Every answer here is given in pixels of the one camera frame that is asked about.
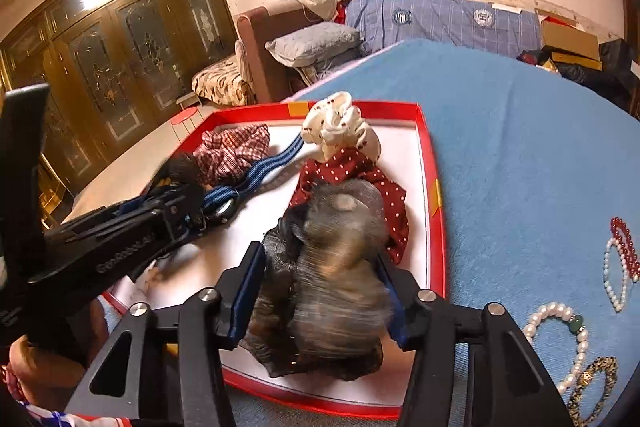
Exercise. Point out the dark mesh scrunchie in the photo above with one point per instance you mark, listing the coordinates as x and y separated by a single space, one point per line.
320 287

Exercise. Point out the white paper sheet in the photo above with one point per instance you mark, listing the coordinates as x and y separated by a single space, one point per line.
507 7

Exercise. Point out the checked pillow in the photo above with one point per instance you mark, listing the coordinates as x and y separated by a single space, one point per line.
340 59

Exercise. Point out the red box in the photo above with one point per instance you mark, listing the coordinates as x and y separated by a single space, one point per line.
285 142

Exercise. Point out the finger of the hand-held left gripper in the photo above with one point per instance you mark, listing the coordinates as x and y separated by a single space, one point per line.
182 197
187 224

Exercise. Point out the red plaid scrunchie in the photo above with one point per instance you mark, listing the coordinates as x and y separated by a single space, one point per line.
235 152

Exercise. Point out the wooden wardrobe with glass doors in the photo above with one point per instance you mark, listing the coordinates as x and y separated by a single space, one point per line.
125 57

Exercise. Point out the white cherry print scrunchie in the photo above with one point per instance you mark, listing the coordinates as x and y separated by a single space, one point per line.
335 122

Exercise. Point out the white garment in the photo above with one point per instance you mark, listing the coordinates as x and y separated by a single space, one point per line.
317 4

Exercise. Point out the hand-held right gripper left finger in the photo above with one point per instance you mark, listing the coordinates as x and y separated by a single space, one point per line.
240 307

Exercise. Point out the floral seat cover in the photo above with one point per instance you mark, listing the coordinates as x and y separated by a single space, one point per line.
220 82

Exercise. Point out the striped clothing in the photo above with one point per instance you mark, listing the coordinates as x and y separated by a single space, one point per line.
75 417

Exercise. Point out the brown cardboard box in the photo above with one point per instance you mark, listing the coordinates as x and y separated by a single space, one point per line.
570 39

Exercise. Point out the grey pillow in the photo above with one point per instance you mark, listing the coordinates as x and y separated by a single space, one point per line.
315 42

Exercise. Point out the black bag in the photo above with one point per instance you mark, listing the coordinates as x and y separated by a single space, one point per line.
615 57

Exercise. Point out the purple plaid quilt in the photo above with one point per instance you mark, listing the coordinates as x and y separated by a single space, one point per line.
440 27

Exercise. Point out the red round stool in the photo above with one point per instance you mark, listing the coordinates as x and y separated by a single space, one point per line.
186 114

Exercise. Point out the flat golden box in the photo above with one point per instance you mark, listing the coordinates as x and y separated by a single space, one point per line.
575 61

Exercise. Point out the person's left forearm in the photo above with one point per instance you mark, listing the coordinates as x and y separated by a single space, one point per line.
45 372

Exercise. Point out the red polka dot scrunchie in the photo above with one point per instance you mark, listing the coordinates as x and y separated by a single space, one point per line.
350 167

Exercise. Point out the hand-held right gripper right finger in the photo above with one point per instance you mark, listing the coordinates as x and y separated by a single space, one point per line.
400 334

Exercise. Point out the brown armchair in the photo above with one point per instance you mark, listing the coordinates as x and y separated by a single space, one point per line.
260 37

